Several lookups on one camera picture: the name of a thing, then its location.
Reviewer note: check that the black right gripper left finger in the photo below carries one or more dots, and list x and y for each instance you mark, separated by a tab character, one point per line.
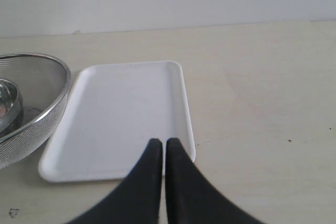
137	198

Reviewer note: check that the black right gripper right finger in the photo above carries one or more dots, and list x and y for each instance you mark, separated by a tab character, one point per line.
190	197

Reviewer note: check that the small stainless steel bowl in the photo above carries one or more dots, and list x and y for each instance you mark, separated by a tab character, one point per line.
12	111

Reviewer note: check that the white rectangular plastic tray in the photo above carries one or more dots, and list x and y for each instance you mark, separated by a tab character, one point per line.
112	112

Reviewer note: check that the steel mesh strainer basket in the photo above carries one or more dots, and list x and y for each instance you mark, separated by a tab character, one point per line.
44	82

